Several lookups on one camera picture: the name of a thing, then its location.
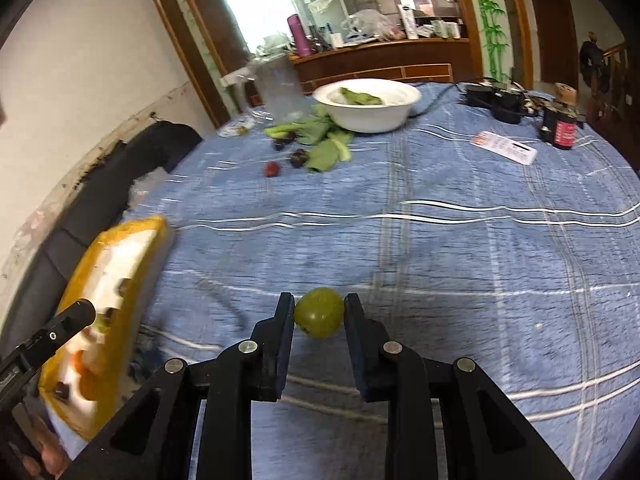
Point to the purple bottle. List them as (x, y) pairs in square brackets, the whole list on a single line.
[(300, 35)]

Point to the small snack packet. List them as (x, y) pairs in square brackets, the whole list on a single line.
[(237, 126)]

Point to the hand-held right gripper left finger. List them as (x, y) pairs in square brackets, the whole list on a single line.
[(280, 355)]

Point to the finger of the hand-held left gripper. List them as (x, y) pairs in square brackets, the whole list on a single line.
[(65, 325)]

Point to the white tube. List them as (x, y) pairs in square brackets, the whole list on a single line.
[(407, 21)]

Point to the small red fruit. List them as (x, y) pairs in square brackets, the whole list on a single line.
[(271, 169)]

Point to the clear plastic pitcher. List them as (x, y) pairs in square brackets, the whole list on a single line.
[(277, 90)]

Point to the black camera device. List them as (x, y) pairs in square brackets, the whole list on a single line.
[(495, 100)]

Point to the green leaves in bowl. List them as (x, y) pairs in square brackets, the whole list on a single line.
[(360, 96)]

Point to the crumpled white plastic bag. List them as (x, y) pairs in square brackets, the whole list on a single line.
[(147, 187)]

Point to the small wooden block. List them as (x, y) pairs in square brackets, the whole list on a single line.
[(566, 94)]

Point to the red and white card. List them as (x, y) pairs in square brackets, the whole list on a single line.
[(505, 147)]

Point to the black sofa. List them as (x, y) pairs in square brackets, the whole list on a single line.
[(75, 210)]

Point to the green plum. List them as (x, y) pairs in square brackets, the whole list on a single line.
[(319, 312), (103, 323)]

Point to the wooden cabinet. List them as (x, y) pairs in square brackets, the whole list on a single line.
[(380, 62)]

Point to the green leaves on table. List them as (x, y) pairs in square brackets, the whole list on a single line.
[(320, 145)]

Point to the clear plastic bag on cabinet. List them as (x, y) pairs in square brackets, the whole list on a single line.
[(372, 22)]

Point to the person's left hand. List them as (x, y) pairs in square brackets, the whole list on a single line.
[(47, 455)]

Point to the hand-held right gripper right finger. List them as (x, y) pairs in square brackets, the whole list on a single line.
[(357, 355)]

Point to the hanging dark coat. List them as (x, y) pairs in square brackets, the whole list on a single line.
[(595, 62)]

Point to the yellow tray with white inside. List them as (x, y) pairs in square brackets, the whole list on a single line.
[(120, 260)]

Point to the white bowl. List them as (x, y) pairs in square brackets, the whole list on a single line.
[(367, 110)]

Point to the brown wooden door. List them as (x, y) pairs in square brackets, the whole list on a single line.
[(550, 35)]

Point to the small dark fruit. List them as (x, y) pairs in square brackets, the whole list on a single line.
[(281, 143), (298, 158)]

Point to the dark can with red label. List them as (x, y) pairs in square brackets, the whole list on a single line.
[(559, 127)]

